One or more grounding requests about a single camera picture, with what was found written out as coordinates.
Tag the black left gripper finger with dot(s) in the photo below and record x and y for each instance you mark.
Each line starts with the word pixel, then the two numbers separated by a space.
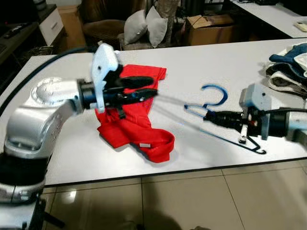
pixel 139 96
pixel 139 81

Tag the blue plastic clothes hanger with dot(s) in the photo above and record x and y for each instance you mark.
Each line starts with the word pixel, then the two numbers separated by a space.
pixel 224 93

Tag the red garment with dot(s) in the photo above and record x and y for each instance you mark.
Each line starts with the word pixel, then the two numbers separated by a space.
pixel 134 129

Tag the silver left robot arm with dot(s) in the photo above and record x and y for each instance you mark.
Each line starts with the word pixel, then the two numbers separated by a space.
pixel 38 120

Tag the cream mesh garment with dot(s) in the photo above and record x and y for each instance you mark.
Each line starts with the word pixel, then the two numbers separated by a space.
pixel 285 85

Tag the grey pillow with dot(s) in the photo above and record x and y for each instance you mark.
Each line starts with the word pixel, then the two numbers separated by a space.
pixel 135 28
pixel 157 28

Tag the dark brown armchair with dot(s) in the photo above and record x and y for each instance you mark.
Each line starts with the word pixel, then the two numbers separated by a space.
pixel 100 31

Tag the dark blue garment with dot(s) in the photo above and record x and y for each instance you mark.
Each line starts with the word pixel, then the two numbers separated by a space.
pixel 285 57

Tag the white garment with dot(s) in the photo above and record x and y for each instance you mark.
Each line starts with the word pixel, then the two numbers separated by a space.
pixel 302 61

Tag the open cardboard box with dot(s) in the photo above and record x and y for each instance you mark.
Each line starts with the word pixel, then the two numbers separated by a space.
pixel 208 32

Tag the white drawer cabinet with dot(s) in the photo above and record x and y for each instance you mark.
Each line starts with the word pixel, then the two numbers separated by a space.
pixel 52 26

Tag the small cream box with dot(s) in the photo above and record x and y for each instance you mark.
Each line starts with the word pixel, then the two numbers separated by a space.
pixel 301 27

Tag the long white table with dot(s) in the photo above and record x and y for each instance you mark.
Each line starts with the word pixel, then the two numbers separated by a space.
pixel 273 19

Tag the robot lower body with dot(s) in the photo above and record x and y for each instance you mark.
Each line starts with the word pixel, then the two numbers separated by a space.
pixel 19 215

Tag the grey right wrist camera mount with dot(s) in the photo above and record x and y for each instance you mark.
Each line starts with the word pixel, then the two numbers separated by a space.
pixel 256 96

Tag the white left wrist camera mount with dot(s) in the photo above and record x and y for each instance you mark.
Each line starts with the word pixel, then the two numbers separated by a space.
pixel 103 62

